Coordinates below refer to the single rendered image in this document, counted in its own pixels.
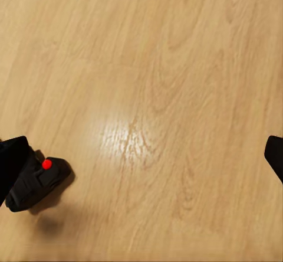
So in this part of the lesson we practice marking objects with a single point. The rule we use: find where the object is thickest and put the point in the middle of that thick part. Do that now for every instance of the digital camera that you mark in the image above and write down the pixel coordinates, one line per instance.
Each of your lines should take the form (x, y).
(36, 181)

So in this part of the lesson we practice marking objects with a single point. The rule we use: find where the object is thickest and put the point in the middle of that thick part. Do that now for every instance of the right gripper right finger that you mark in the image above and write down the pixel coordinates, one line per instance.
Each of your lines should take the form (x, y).
(274, 154)

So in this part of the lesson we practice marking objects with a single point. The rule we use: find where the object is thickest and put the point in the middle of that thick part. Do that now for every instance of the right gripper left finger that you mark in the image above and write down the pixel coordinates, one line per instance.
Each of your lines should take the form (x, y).
(14, 155)

